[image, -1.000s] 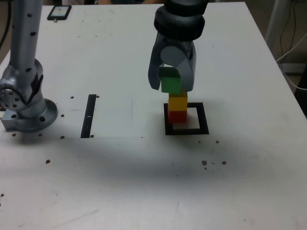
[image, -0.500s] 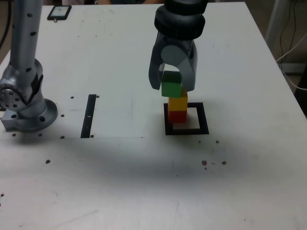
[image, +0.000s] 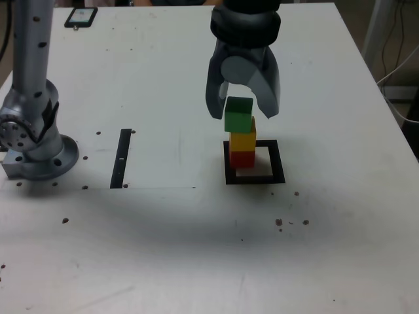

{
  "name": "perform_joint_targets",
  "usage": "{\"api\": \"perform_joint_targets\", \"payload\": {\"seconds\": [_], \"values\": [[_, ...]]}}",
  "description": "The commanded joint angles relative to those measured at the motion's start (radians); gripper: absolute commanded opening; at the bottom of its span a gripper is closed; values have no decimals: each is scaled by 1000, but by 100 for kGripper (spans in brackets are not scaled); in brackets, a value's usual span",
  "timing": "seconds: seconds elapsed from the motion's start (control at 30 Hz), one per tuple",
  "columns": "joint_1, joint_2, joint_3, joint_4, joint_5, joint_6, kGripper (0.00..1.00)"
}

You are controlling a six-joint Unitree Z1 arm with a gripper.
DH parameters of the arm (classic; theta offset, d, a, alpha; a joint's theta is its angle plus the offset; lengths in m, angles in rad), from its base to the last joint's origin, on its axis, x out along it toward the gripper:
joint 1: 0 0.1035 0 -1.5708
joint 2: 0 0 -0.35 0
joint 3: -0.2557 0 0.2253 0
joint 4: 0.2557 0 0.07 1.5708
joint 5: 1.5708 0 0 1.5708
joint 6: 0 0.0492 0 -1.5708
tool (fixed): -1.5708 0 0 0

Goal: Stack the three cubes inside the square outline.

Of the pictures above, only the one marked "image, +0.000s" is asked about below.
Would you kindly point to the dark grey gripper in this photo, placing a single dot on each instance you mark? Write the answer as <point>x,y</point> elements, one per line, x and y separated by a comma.
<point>245,50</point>

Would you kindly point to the green cube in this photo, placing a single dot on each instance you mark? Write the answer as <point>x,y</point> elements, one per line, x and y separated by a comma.
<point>237,122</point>

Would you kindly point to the yellow cube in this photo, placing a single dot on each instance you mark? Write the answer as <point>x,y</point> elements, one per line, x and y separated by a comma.
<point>242,142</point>

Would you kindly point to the red cube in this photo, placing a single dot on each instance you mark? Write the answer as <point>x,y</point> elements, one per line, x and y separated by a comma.
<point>241,159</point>

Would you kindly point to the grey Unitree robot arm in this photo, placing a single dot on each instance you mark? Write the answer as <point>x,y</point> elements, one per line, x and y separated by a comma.
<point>29,65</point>

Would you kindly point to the black tape square outline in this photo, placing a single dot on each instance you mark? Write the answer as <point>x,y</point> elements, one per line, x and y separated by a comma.
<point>278,163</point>

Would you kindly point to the black tape strip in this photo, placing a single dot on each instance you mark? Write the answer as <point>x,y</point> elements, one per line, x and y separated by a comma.
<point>120,147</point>

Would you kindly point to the black smartphone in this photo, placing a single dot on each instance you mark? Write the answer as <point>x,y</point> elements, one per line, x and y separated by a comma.
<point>80,16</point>

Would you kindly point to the white post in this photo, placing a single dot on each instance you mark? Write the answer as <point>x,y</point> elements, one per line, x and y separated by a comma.
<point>376,26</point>

